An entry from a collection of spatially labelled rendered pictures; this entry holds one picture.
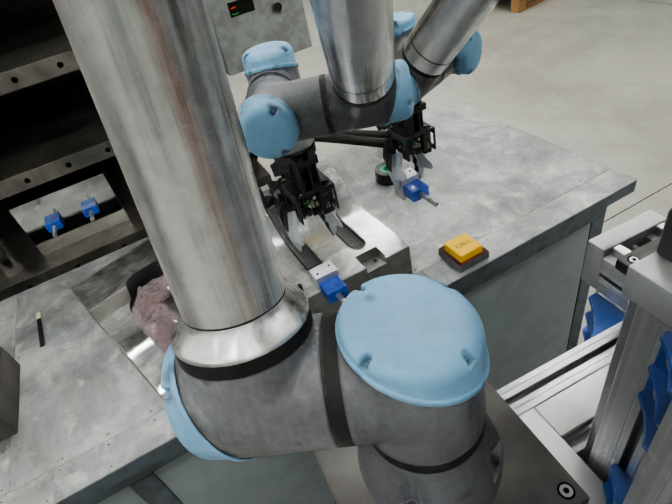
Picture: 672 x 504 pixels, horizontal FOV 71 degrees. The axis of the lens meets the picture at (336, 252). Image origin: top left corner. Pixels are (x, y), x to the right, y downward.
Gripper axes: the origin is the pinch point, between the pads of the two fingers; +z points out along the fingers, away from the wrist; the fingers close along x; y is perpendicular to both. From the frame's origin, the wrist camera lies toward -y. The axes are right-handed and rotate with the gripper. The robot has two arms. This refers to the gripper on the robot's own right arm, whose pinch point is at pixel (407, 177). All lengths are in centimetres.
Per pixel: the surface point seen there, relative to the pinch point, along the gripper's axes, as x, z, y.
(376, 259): -16.4, 8.7, 10.6
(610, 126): 196, 95, -87
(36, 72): -65, -32, -67
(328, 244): -23.2, 6.4, 1.5
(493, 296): 12.0, 34.8, 16.0
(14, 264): -98, 13, -63
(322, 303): -31.9, 9.2, 14.2
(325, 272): -29.1, 3.3, 12.7
